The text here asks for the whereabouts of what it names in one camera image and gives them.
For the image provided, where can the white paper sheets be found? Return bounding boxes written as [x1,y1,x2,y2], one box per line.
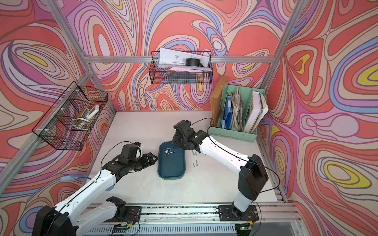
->
[157,48,213,72]

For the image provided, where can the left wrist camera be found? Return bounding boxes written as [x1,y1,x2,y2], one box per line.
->
[118,142,141,164]

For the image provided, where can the black wire basket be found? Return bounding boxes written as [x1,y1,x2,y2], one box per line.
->
[149,48,213,85]
[32,82,108,150]

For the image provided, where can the black tape roll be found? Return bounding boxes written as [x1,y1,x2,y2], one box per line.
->
[185,58,203,67]

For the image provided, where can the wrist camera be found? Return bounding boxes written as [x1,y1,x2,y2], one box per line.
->
[118,142,141,164]
[174,120,192,136]

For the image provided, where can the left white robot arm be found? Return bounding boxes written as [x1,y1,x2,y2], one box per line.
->
[32,152,158,236]

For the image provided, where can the white book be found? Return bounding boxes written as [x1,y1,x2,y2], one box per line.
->
[244,91,269,133]

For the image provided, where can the brown folder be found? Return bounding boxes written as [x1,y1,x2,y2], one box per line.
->
[210,76,227,127]

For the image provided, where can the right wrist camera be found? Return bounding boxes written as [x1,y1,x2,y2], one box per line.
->
[174,120,192,136]

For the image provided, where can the stack of magazines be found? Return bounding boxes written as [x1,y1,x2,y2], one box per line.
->
[230,88,244,132]

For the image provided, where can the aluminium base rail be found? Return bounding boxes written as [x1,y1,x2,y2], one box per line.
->
[87,202,308,236]

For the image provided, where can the teal plastic storage tray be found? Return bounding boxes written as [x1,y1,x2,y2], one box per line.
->
[157,142,186,180]

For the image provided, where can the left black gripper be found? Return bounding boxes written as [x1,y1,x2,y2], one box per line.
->
[127,151,158,172]

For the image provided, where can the green file organizer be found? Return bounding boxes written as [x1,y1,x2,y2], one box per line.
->
[208,85,265,142]

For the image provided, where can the blue folder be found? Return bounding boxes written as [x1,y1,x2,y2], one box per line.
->
[221,95,233,130]

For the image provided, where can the black wire basket left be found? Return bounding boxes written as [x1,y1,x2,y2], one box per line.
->
[32,82,108,150]

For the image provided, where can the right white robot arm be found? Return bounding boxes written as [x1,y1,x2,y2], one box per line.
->
[172,130,269,220]

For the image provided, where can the black wire basket back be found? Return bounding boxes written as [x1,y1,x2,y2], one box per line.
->
[149,48,213,85]

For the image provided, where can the tape rolls in basket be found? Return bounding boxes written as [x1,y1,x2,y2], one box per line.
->
[72,105,99,129]

